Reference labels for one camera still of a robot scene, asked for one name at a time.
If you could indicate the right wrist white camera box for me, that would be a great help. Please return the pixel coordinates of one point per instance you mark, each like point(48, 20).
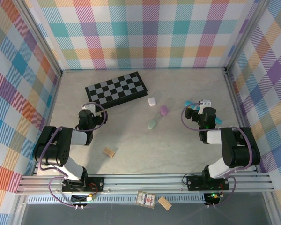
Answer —
point(204, 104)

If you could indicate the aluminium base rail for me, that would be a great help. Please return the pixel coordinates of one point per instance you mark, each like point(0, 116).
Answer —
point(142, 181)

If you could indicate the playing card box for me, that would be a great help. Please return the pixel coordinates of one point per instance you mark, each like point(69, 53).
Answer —
point(145, 199)

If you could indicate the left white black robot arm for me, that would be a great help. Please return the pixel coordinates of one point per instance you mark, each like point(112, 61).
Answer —
point(58, 150)

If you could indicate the purple earbud charging case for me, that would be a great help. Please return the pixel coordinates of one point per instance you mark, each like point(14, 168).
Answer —
point(164, 110)

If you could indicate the aluminium side rail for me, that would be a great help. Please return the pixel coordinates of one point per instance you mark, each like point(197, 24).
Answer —
point(50, 112)
point(236, 105)

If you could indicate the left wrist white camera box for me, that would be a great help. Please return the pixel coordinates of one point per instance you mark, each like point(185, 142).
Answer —
point(87, 106)

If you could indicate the pale green earbud charging case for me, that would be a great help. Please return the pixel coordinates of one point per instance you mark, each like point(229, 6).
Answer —
point(151, 124)

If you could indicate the teal toy microphone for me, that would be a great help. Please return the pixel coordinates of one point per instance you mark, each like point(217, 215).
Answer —
point(189, 103)

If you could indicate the black grey folding chessboard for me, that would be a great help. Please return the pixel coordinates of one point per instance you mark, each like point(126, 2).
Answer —
point(114, 90)

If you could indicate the aluminium frame post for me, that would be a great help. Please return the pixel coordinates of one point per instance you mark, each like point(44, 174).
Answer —
point(43, 41)
point(246, 35)

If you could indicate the small controller board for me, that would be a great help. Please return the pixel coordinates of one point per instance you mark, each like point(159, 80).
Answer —
point(82, 198)
point(213, 197)

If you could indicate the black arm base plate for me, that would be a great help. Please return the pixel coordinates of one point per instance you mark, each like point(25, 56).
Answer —
point(96, 184)
point(194, 182)

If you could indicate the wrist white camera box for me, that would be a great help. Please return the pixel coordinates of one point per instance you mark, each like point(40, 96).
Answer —
point(204, 104)
point(87, 106)

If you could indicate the small wooden block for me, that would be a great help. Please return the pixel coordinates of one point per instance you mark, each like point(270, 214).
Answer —
point(165, 203)
point(109, 152)

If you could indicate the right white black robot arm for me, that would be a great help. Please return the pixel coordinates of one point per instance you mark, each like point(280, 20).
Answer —
point(236, 150)

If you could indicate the white earbud charging case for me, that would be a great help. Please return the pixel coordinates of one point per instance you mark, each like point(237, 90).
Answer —
point(152, 101)

